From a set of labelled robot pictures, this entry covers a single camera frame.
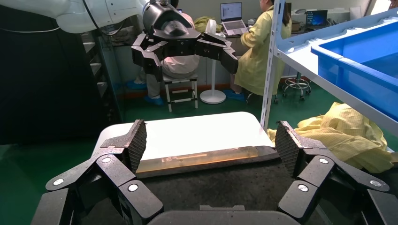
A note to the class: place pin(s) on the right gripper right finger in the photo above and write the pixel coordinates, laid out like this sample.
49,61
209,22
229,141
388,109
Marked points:
314,172

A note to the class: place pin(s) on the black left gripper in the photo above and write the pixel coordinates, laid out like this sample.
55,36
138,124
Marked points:
174,28

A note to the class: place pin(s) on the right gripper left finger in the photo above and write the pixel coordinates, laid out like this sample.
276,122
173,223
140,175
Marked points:
115,170

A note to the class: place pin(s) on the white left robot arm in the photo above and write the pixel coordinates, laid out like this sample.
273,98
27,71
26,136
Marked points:
93,12

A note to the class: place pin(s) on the seated person in white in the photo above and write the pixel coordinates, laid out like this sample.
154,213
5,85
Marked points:
180,66

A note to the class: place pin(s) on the white square stool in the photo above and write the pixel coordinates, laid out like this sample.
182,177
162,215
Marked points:
180,80

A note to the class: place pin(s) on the yellow green bundled cloth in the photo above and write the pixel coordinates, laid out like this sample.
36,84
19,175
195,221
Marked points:
200,23

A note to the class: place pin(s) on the yellow crumpled cloth garment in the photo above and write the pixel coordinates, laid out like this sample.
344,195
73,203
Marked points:
342,136

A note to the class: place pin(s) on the silver open laptop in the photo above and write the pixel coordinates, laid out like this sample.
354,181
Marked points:
231,12

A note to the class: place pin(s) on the person in yellow coat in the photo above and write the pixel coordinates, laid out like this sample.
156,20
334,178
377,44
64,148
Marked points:
258,59

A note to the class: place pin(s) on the grey stepped rack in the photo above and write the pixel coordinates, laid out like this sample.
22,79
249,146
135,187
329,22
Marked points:
95,68

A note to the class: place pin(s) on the chrome wheeled stool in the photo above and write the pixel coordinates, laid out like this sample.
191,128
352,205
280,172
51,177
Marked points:
297,85

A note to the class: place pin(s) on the black felt tray brass edges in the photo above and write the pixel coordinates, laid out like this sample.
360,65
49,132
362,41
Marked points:
217,186

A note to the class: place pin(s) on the blue plastic bin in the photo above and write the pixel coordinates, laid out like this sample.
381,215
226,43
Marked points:
367,80

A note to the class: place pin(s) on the white metal shelf rack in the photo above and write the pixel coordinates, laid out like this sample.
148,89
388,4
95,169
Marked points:
304,62

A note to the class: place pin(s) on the large black panel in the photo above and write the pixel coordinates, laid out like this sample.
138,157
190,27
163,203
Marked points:
40,87

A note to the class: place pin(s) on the dark open laptop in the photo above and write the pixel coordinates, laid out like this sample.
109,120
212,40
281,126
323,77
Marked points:
315,18

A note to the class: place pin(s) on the white pedestal fan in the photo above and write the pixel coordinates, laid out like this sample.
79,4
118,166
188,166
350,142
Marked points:
213,96

